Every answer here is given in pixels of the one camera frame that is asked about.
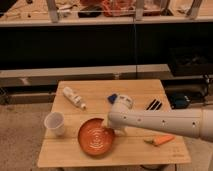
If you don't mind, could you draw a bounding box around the white plastic bottle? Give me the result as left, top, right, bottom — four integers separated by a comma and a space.
62, 87, 86, 110

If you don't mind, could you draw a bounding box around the orange ceramic bowl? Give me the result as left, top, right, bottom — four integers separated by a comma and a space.
78, 118, 115, 156

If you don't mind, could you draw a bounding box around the metal shelf rail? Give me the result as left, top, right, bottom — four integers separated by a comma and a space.
0, 64, 172, 87

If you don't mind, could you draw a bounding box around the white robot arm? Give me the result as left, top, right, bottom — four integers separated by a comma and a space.
107, 95, 213, 142

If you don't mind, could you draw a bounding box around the orange carrot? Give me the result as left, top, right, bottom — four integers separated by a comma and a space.
145, 135, 174, 146

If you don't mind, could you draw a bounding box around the red object on shelf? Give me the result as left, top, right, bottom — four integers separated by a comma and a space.
101, 0, 135, 17

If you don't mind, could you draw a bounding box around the blue sponge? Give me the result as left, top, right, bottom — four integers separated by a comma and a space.
107, 93, 118, 104

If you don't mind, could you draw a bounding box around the wooden table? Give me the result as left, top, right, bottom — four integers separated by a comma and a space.
37, 79, 191, 168

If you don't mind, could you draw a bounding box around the vertical black cable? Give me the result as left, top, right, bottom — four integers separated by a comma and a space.
133, 15, 139, 80

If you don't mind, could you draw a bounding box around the white plastic cup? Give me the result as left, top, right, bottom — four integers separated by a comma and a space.
44, 112, 65, 136

